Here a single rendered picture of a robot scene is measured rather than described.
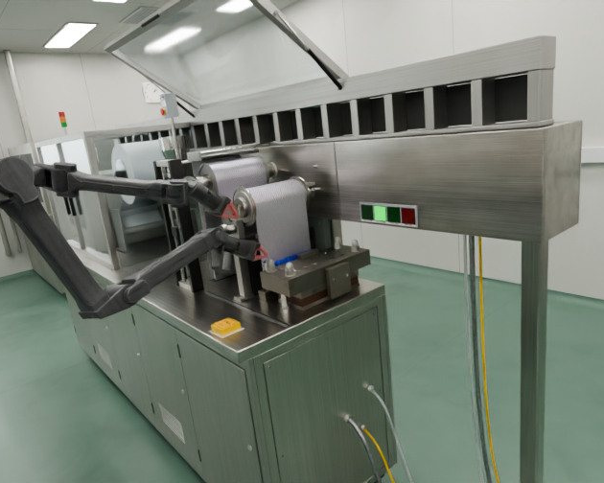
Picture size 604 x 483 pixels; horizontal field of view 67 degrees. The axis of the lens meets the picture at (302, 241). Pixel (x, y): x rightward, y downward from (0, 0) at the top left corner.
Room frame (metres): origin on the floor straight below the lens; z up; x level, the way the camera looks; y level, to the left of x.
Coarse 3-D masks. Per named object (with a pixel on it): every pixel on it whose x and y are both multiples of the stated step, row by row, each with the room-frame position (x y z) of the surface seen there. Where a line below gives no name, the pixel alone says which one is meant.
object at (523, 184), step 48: (336, 144) 1.70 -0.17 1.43; (384, 144) 1.52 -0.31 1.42; (432, 144) 1.38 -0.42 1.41; (480, 144) 1.26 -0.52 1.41; (528, 144) 1.16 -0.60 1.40; (576, 144) 1.26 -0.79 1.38; (336, 192) 1.72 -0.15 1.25; (384, 192) 1.53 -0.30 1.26; (432, 192) 1.38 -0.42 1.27; (480, 192) 1.26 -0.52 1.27; (528, 192) 1.16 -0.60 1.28; (576, 192) 1.27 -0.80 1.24; (528, 240) 1.16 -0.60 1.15
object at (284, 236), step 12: (288, 216) 1.67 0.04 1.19; (300, 216) 1.71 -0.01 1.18; (264, 228) 1.60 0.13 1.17; (276, 228) 1.63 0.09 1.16; (288, 228) 1.67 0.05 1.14; (300, 228) 1.70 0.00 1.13; (264, 240) 1.59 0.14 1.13; (276, 240) 1.63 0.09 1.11; (288, 240) 1.66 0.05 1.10; (300, 240) 1.70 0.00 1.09; (276, 252) 1.62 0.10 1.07; (288, 252) 1.66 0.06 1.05; (300, 252) 1.69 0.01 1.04; (264, 264) 1.58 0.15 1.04
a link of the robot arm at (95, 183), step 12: (60, 168) 1.50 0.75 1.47; (72, 168) 1.50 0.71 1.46; (72, 180) 1.49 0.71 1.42; (84, 180) 1.49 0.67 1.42; (96, 180) 1.48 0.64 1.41; (108, 180) 1.48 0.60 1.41; (120, 180) 1.48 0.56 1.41; (132, 180) 1.49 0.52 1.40; (144, 180) 1.51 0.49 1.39; (156, 180) 1.49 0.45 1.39; (168, 180) 1.50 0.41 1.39; (72, 192) 1.50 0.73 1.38; (108, 192) 1.48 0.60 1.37; (120, 192) 1.48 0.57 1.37; (132, 192) 1.47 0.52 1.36; (144, 192) 1.47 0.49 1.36; (156, 192) 1.46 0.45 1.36; (168, 192) 1.46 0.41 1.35; (180, 192) 1.47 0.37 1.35
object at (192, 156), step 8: (256, 144) 2.02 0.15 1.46; (264, 144) 2.00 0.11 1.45; (192, 152) 1.83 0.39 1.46; (200, 152) 1.80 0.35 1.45; (208, 152) 1.83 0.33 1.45; (216, 152) 1.85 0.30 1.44; (224, 152) 1.96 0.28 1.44; (232, 152) 1.89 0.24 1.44; (192, 160) 1.84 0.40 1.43; (200, 160) 1.79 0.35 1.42
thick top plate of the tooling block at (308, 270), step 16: (320, 256) 1.63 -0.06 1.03; (336, 256) 1.61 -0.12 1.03; (352, 256) 1.59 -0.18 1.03; (368, 256) 1.65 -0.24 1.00; (272, 272) 1.50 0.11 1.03; (304, 272) 1.46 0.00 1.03; (320, 272) 1.49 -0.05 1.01; (272, 288) 1.47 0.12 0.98; (288, 288) 1.40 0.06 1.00; (304, 288) 1.44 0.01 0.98
